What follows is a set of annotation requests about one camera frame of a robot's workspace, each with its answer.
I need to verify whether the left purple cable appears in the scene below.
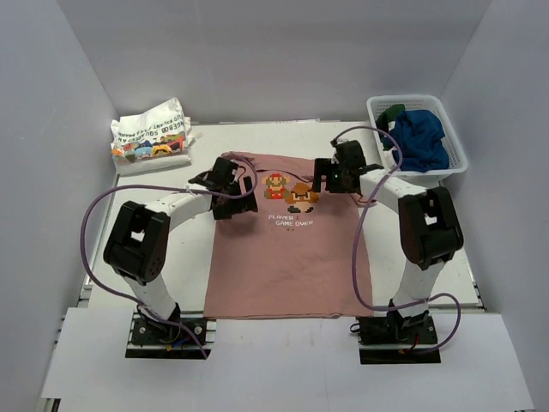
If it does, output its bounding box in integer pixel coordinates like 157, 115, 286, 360
80, 154, 260, 360

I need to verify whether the folded white printed t shirt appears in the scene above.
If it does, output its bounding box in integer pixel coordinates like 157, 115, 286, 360
111, 98, 198, 176

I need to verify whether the white plastic basket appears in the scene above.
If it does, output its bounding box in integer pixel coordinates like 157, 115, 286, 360
366, 94, 468, 186

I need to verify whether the purple cable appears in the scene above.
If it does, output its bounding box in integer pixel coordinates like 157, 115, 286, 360
80, 154, 260, 360
334, 126, 463, 354

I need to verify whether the white and green t shirt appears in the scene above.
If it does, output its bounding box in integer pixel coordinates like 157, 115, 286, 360
376, 104, 406, 150

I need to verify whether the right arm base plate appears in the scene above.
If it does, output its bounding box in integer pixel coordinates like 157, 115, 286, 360
349, 316, 441, 365

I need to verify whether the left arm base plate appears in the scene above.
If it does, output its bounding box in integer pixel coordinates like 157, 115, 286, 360
125, 312, 216, 361

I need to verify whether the pink printed t shirt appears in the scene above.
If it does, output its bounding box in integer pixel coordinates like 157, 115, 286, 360
204, 153, 372, 318

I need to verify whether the blue t shirt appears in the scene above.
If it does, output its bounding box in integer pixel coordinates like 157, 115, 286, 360
384, 110, 449, 173

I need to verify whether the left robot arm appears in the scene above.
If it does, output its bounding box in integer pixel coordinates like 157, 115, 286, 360
103, 156, 259, 342

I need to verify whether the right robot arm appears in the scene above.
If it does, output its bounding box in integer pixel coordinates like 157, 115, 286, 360
312, 141, 464, 342

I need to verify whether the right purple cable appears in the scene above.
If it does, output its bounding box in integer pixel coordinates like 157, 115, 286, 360
334, 126, 463, 354

